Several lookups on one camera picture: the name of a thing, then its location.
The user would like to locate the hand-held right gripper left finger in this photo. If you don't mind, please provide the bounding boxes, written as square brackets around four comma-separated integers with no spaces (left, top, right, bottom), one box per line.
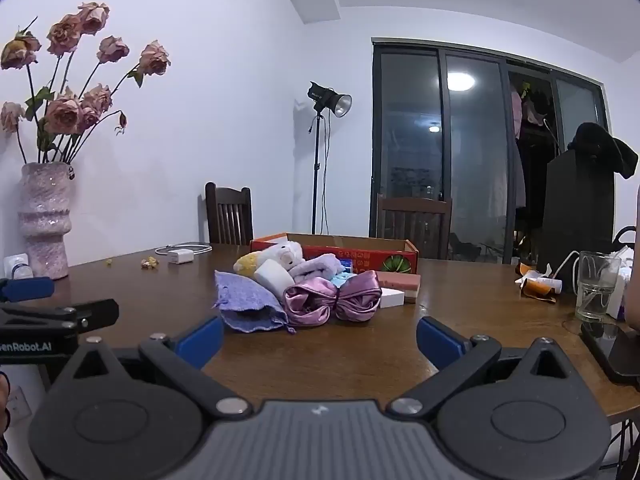
[69,316,253,418]

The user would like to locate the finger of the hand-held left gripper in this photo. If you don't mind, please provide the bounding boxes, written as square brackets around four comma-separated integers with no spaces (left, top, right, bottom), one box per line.
[0,277,56,304]
[0,299,120,334]

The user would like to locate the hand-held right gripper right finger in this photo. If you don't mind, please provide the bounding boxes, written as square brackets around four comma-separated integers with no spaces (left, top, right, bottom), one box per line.
[389,316,575,417]

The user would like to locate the purple towel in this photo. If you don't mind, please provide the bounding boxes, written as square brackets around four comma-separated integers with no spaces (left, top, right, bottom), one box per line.
[214,270,297,335]

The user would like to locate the white sponge block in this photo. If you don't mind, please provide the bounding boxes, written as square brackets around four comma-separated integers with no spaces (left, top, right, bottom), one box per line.
[254,259,296,297]

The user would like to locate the orange cardboard box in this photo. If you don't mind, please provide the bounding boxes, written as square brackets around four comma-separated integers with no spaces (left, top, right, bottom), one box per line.
[250,232,419,276]

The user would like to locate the white and yellow plush toy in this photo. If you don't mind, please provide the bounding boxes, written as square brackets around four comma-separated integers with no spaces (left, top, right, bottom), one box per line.
[234,241,306,278]

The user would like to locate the pink satin scrunchie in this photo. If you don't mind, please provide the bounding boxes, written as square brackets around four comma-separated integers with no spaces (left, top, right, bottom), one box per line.
[283,270,383,327]

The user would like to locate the lavender towel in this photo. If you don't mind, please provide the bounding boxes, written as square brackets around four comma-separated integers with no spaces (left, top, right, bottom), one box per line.
[289,253,346,283]

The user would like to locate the person's left hand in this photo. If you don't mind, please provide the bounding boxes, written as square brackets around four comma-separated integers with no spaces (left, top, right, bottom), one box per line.
[0,372,11,431]

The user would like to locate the pink textured vase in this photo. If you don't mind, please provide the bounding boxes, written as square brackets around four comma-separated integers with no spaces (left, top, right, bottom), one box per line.
[19,161,76,281]

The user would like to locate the pink flat box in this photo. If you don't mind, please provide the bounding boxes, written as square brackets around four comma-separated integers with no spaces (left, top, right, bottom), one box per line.
[375,271,421,303]

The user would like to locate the blue packet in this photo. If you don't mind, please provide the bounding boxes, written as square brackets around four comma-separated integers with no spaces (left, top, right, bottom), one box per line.
[330,259,358,287]

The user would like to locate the dark wooden chair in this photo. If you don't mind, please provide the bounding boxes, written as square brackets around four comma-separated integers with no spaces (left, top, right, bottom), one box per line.
[205,182,254,246]
[376,195,453,260]

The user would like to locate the clear glass mug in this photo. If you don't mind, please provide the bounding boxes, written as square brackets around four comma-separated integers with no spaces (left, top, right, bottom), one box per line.
[575,251,622,322]

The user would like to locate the black phone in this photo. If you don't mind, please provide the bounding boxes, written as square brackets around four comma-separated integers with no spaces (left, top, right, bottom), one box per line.
[580,321,640,386]

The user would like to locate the bunch of dried pink roses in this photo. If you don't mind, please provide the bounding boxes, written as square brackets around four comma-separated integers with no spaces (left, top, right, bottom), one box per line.
[0,2,172,166]

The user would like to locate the black paper bag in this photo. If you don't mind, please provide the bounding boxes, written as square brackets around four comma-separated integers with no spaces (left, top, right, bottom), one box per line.
[536,150,616,273]

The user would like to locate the sliding glass door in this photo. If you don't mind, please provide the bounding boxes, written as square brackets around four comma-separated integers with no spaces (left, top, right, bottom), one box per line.
[370,37,613,266]

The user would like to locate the hanging clothes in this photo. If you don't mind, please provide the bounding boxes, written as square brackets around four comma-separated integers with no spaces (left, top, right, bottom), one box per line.
[509,80,556,211]

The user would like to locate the black cloth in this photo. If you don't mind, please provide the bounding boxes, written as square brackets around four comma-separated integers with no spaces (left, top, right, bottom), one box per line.
[567,122,640,179]

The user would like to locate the studio light on stand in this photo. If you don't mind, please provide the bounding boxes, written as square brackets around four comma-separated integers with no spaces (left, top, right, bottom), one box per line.
[306,81,353,236]

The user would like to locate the white wall socket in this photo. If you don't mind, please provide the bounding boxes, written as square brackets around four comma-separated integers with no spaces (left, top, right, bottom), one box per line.
[7,385,32,426]
[2,252,33,281]

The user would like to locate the white charger cable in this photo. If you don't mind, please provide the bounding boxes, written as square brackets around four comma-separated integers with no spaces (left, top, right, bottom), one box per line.
[155,242,213,257]

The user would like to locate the thin white cable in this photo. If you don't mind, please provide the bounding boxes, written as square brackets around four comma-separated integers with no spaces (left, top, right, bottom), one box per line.
[552,250,581,281]

